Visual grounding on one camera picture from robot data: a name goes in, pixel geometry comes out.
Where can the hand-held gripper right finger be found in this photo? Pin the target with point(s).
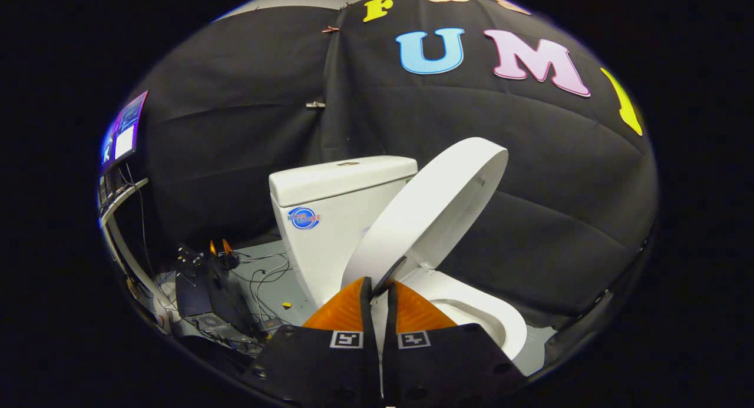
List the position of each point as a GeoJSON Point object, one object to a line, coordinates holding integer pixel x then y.
{"type": "Point", "coordinates": [390, 314]}

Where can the silver metal clip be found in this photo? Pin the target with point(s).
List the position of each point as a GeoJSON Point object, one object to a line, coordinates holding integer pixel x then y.
{"type": "Point", "coordinates": [315, 105]}

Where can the black device with orange tips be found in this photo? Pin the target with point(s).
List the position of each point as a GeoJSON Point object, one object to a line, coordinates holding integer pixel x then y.
{"type": "Point", "coordinates": [218, 290]}

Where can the lit computer monitor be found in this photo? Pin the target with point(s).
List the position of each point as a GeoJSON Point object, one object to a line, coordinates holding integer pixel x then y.
{"type": "Point", "coordinates": [125, 134]}

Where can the white toilet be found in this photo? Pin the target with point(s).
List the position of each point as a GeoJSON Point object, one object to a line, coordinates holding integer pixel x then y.
{"type": "Point", "coordinates": [330, 243]}

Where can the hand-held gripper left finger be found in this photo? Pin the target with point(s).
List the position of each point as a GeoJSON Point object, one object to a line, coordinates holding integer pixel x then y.
{"type": "Point", "coordinates": [367, 308]}

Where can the white toilet lid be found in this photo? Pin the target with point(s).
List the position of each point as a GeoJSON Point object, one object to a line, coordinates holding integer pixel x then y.
{"type": "Point", "coordinates": [430, 208]}

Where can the black backdrop cloth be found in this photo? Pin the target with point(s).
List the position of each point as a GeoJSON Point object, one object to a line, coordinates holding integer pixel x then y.
{"type": "Point", "coordinates": [235, 131]}

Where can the white desk frame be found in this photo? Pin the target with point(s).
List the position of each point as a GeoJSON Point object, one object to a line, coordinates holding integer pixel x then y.
{"type": "Point", "coordinates": [162, 314]}

